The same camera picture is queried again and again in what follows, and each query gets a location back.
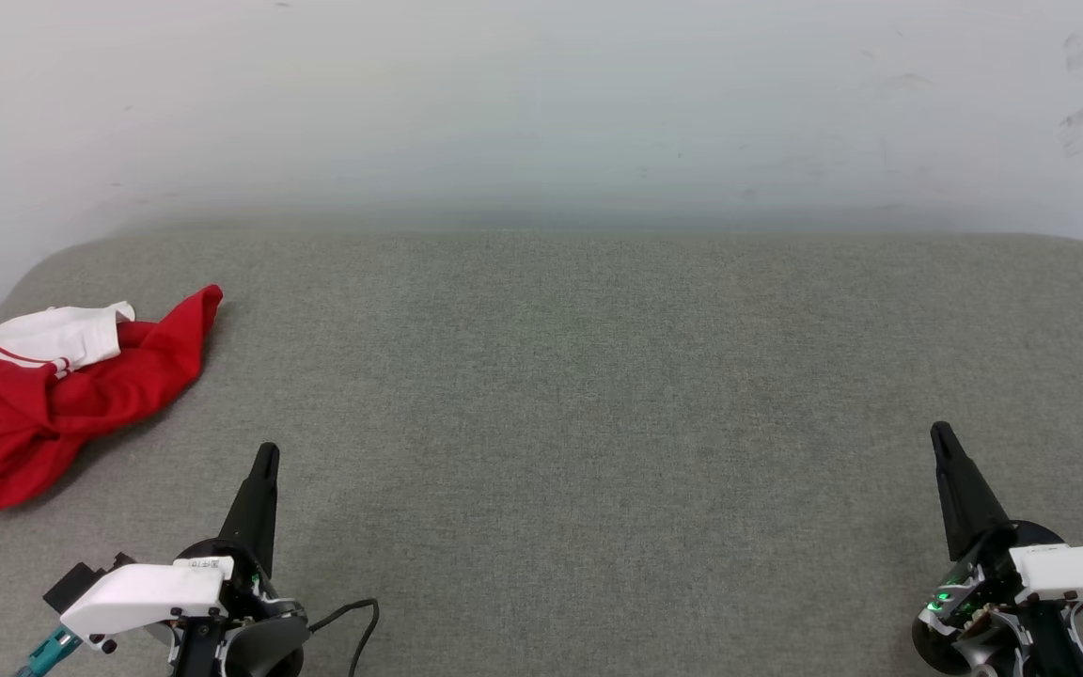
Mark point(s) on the red and white sports jersey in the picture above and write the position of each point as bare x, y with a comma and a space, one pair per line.
81, 404

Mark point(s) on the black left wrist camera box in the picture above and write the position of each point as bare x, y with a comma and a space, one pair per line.
81, 583

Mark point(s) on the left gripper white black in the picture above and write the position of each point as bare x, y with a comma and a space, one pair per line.
147, 592

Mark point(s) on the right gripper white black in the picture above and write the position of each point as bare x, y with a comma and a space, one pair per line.
1068, 574

